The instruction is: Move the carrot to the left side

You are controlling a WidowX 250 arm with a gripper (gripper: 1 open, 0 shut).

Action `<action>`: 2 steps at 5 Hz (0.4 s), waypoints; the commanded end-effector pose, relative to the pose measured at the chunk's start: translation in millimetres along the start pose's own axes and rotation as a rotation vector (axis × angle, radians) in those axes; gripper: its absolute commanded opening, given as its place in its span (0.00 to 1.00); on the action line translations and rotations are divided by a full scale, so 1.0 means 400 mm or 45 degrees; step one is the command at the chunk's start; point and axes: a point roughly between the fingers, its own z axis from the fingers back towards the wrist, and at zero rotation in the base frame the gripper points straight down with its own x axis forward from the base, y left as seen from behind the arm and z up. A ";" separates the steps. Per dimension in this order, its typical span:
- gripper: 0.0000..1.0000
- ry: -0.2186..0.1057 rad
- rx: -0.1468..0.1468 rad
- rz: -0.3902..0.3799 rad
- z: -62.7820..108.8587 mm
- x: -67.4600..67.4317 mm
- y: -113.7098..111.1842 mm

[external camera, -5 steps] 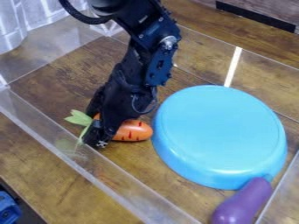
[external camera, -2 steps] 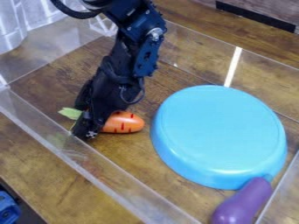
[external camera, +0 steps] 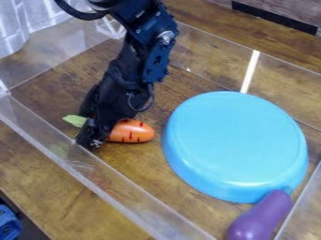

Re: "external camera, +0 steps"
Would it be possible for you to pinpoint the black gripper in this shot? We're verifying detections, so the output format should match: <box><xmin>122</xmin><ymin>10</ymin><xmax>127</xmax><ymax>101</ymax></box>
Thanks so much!
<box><xmin>75</xmin><ymin>31</ymin><xmax>175</xmax><ymax>149</ymax></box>

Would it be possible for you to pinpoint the orange toy carrot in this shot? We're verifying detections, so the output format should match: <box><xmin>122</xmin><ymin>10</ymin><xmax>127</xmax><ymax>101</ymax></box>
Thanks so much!
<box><xmin>63</xmin><ymin>115</ymin><xmax>155</xmax><ymax>143</ymax></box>

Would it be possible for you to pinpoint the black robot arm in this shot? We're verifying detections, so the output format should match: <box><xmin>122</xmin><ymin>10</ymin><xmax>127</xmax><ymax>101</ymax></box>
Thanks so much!
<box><xmin>54</xmin><ymin>0</ymin><xmax>179</xmax><ymax>149</ymax></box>

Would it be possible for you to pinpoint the white curtain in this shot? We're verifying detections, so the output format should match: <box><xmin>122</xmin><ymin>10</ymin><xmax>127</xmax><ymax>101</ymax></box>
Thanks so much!
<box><xmin>0</xmin><ymin>0</ymin><xmax>127</xmax><ymax>60</ymax></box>

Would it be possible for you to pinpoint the blue plastic plate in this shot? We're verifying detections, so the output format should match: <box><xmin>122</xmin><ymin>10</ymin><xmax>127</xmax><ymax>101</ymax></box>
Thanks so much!
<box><xmin>162</xmin><ymin>91</ymin><xmax>309</xmax><ymax>203</ymax></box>

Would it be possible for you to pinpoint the blue object at corner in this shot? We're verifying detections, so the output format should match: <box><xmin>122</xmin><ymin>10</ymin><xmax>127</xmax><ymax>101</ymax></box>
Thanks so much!
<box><xmin>0</xmin><ymin>204</ymin><xmax>23</xmax><ymax>240</ymax></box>

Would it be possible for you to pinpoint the purple toy eggplant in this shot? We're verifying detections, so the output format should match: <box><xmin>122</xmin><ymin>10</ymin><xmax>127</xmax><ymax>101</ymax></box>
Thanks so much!
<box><xmin>228</xmin><ymin>187</ymin><xmax>293</xmax><ymax>240</ymax></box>

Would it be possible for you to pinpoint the black cable loop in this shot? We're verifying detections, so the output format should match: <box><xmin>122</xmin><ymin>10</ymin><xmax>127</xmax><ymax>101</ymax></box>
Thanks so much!
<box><xmin>126</xmin><ymin>83</ymin><xmax>155</xmax><ymax>113</ymax></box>

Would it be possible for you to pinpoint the clear acrylic enclosure wall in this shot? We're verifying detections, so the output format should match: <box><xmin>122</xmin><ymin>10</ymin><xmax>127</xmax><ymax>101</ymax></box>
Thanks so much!
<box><xmin>0</xmin><ymin>20</ymin><xmax>321</xmax><ymax>240</ymax></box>

